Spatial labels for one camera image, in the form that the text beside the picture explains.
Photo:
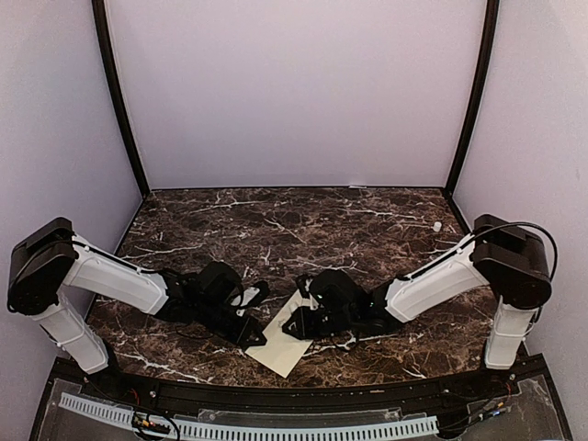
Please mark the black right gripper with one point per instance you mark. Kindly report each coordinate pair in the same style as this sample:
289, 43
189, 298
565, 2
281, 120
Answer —
304, 329

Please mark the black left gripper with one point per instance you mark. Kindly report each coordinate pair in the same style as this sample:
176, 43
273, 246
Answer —
249, 323

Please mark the cream paper envelope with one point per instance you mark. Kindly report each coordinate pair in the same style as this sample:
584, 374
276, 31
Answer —
282, 352

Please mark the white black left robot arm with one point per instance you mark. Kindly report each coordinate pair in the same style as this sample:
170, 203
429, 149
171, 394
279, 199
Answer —
54, 257

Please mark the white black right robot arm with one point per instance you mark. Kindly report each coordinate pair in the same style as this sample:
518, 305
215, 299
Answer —
507, 257

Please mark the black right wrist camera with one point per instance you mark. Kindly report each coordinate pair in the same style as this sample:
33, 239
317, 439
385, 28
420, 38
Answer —
303, 283

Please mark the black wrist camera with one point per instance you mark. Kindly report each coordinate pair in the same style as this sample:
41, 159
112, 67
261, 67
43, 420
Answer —
303, 283
254, 295

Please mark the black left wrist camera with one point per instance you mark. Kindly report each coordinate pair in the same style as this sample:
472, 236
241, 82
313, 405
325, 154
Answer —
254, 295

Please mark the black front table rail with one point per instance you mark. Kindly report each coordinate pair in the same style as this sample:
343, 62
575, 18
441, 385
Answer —
444, 394

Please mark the white slotted cable duct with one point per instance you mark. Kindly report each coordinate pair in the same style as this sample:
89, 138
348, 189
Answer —
224, 425

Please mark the black right corner frame post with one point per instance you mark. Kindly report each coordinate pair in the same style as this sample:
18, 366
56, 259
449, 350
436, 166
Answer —
475, 96

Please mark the black corner frame post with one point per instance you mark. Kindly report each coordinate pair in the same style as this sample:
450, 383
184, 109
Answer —
475, 96
99, 9

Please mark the black left corner frame post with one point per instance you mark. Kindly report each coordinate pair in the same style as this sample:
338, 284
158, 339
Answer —
99, 9

